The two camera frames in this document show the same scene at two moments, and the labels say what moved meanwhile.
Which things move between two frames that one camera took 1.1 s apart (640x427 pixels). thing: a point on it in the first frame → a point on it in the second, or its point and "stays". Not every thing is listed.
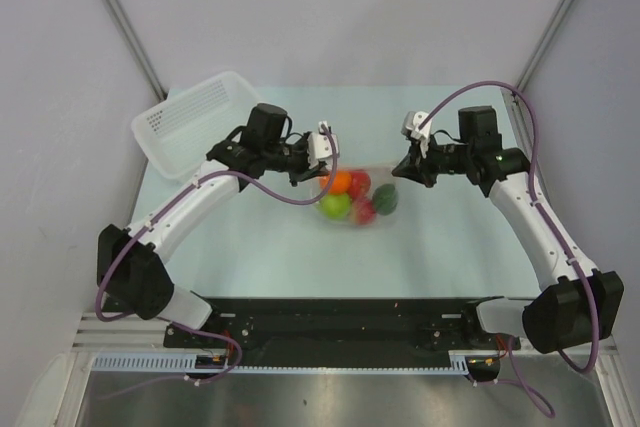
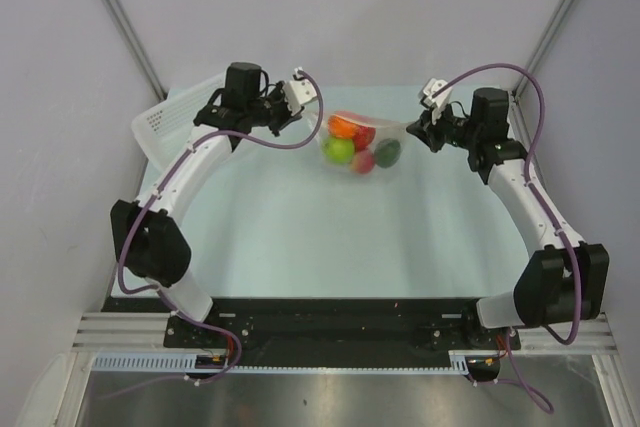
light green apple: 335,206 → 338,150
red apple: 360,184 → 363,136
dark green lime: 385,199 → 386,152
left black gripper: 305,171 → 286,118
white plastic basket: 176,136 stays
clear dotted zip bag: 354,196 → 360,145
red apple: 362,212 → 363,161
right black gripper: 413,168 → 428,132
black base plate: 341,331 stays
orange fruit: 341,182 → 339,128
